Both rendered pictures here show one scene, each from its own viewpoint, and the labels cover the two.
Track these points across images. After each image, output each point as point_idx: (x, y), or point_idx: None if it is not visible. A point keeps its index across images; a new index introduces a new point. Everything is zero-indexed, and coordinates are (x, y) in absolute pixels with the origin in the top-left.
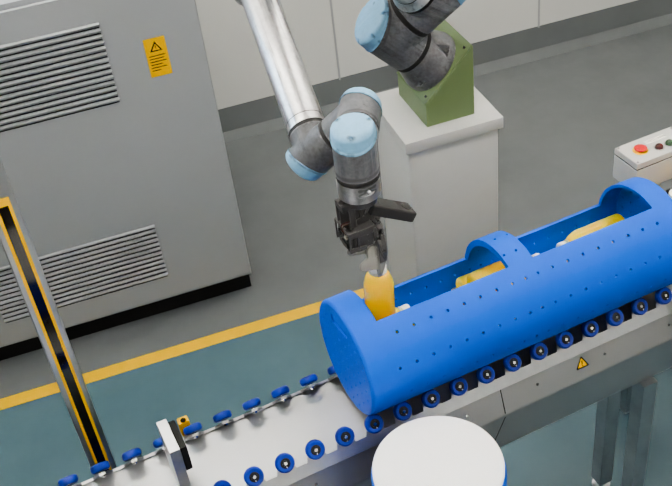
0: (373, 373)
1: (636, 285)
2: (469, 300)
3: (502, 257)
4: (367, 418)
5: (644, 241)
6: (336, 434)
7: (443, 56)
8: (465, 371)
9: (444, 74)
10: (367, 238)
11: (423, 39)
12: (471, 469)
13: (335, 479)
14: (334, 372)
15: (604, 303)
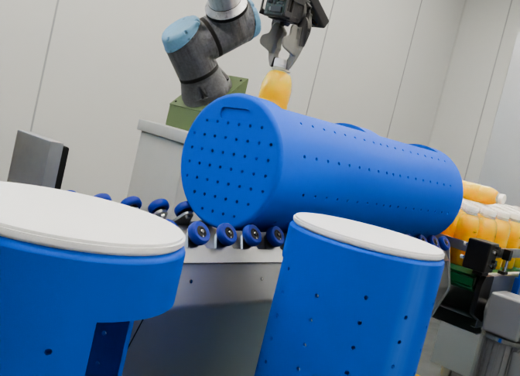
0: (285, 145)
1: (437, 202)
2: (348, 135)
3: (358, 127)
4: (248, 225)
5: (442, 167)
6: (220, 226)
7: (225, 80)
8: (336, 209)
9: (224, 94)
10: (297, 11)
11: (215, 59)
12: (403, 239)
13: (208, 286)
14: (186, 207)
15: (420, 205)
